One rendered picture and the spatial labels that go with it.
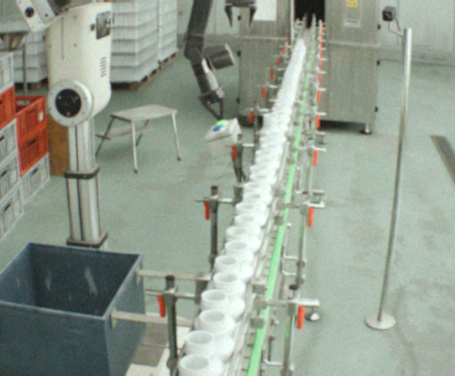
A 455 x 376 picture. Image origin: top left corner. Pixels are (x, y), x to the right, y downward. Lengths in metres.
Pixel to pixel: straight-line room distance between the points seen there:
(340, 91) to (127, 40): 2.96
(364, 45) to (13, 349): 5.14
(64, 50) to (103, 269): 0.75
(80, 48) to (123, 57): 6.08
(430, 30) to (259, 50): 6.09
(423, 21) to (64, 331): 10.82
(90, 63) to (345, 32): 4.32
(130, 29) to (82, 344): 6.85
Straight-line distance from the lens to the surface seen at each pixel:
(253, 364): 1.08
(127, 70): 8.10
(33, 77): 8.68
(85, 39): 2.02
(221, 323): 0.88
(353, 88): 6.22
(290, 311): 1.10
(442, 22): 11.85
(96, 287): 1.65
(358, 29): 6.14
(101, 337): 1.34
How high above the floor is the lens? 1.63
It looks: 20 degrees down
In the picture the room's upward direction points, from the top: 1 degrees clockwise
